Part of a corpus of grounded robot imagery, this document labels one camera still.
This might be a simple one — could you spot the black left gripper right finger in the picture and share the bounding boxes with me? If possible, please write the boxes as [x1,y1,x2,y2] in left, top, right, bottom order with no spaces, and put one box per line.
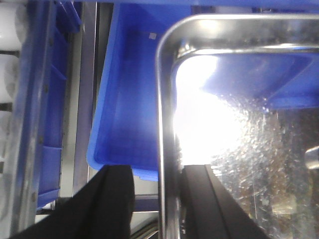
[180,165,267,239]

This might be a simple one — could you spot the small shiny silver tray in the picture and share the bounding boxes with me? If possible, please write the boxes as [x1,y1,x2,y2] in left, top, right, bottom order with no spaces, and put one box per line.
[156,13,319,239]

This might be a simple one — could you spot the blue bin lower middle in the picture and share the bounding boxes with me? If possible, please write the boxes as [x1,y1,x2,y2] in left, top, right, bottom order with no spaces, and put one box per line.
[87,3,191,181]

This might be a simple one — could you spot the blue bin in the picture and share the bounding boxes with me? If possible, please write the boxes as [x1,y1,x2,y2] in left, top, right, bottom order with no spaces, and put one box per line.
[37,0,81,209]
[87,3,191,181]

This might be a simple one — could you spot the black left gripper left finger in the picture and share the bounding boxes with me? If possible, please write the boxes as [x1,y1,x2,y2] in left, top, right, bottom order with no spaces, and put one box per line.
[13,165,135,239]

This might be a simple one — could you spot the blue bin lower left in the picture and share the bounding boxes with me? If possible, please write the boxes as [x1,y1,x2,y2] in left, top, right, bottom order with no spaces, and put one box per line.
[37,0,81,209]

